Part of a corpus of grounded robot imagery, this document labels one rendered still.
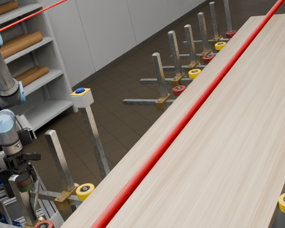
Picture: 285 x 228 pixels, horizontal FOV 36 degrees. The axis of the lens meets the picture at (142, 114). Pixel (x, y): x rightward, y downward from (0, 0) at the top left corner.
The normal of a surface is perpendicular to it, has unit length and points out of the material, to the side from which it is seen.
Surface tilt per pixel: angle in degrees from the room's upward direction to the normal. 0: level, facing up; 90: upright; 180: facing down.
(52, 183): 0
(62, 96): 90
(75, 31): 90
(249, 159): 0
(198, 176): 0
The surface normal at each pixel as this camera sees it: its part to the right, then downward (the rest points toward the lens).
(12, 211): -0.22, -0.88
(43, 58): -0.55, 0.47
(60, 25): 0.81, 0.07
